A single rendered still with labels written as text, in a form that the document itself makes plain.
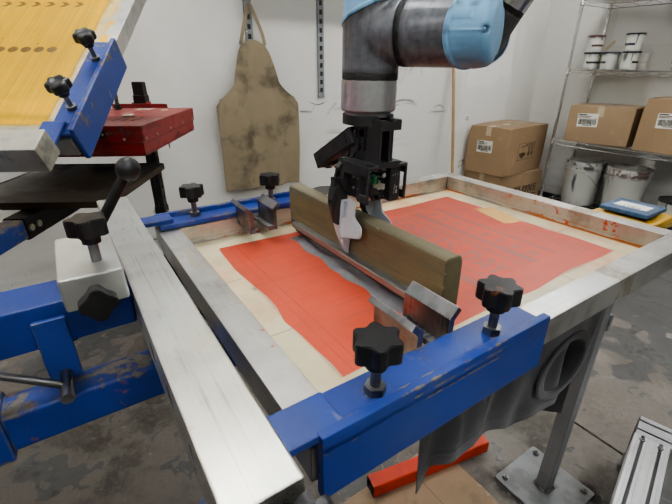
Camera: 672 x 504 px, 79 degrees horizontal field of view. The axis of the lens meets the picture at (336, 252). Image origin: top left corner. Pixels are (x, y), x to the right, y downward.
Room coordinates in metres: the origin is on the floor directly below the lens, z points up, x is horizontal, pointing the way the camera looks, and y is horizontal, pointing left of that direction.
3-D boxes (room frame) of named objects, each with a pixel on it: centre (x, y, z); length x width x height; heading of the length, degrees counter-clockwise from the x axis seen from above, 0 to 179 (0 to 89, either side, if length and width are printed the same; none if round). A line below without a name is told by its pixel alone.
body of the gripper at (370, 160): (0.59, -0.05, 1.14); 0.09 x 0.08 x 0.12; 34
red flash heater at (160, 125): (1.52, 0.82, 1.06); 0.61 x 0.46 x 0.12; 3
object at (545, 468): (0.89, -0.69, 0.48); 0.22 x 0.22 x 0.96; 33
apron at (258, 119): (2.61, 0.47, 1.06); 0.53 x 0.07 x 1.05; 123
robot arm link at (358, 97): (0.59, -0.05, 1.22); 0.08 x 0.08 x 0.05
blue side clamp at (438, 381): (0.32, -0.10, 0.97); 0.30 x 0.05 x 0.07; 123
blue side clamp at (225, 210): (0.78, 0.20, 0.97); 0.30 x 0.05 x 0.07; 123
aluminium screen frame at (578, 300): (0.68, -0.15, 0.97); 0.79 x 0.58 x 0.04; 123
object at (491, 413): (0.56, -0.30, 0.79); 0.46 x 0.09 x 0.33; 123
